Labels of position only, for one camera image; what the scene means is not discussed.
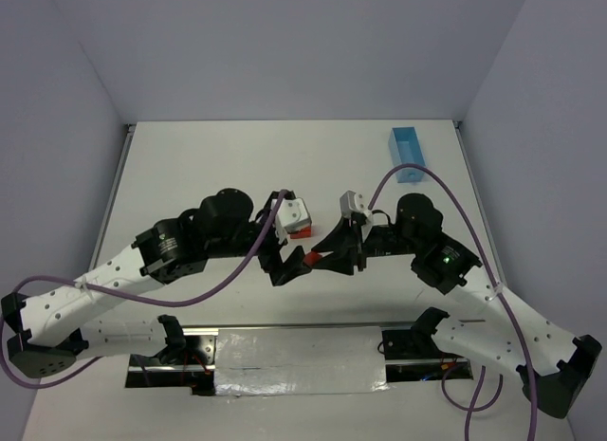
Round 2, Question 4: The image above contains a plain red wood block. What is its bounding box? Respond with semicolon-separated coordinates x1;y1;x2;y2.
303;251;322;267

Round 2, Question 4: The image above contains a light blue plastic box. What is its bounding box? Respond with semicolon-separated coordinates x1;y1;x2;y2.
388;127;426;183

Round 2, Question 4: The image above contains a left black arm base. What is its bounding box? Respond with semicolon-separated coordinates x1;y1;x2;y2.
124;327;218;396

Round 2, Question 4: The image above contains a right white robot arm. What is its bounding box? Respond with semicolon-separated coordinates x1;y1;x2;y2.
305;192;602;419

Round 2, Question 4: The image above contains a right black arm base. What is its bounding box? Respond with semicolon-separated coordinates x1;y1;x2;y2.
377;308;472;383

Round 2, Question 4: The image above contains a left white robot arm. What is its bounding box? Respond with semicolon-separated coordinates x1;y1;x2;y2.
1;189;312;389

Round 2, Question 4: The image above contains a red cube letter R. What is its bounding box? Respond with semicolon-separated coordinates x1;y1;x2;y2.
289;226;313;240

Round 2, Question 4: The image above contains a silver tape strip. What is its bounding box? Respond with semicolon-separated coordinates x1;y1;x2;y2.
214;326;389;396

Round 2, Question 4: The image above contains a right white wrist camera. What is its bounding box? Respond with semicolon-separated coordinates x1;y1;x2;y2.
340;191;374;242

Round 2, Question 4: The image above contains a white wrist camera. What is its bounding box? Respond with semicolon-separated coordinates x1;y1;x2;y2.
274;198;312;241
340;191;374;242

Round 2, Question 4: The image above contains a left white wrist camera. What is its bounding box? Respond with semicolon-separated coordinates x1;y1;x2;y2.
274;198;312;241

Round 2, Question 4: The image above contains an aluminium table edge rail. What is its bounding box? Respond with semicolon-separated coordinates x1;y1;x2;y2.
452;120;519;319

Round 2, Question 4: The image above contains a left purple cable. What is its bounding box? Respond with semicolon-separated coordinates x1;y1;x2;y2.
0;188;298;390

